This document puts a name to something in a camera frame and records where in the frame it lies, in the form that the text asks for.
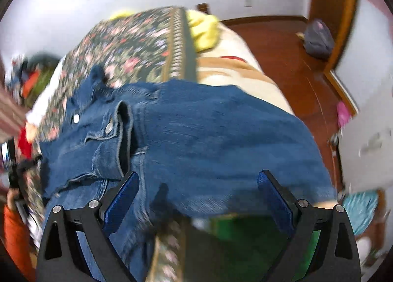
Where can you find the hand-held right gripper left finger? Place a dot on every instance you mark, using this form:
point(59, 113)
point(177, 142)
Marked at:
point(121, 205)

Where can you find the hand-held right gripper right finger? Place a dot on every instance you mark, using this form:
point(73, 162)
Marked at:
point(274, 202)

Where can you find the blue denim jacket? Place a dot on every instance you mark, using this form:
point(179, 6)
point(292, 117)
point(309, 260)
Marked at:
point(199, 131)

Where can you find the person's left forearm orange sleeve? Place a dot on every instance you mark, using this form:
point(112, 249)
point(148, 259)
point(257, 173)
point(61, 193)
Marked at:
point(17, 239)

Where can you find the pile of mixed clothes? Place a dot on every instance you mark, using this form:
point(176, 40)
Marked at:
point(33, 82)

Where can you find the person's left hand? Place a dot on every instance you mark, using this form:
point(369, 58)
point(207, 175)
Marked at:
point(12, 200)

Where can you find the red cloth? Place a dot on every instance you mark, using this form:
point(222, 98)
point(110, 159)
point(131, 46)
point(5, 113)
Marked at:
point(26, 144)

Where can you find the green cloth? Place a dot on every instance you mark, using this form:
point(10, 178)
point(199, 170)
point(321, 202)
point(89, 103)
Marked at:
point(245, 245)

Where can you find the striped maroon curtain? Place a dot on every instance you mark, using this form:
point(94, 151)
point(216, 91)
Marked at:
point(10, 116)

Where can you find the white cloth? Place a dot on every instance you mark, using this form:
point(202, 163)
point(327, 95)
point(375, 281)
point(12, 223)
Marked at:
point(43, 101)

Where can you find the teal cloth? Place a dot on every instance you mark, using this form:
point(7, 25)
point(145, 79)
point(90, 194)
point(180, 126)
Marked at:
point(360, 211)

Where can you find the white cabinet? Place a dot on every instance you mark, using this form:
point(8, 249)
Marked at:
point(368, 147)

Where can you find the pink item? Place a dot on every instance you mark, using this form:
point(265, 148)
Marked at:
point(343, 116)

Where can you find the beige patterned blanket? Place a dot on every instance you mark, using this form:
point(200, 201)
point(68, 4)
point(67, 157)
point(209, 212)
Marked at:
point(227, 73)

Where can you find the dark floral blanket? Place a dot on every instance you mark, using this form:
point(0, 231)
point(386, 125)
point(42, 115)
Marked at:
point(132, 42)

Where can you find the grey backpack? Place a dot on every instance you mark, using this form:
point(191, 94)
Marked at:
point(319, 39)

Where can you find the yellow cloth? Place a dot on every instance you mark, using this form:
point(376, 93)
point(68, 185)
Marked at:
point(202, 33)

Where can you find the white wall socket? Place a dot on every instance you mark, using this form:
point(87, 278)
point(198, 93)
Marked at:
point(248, 3)

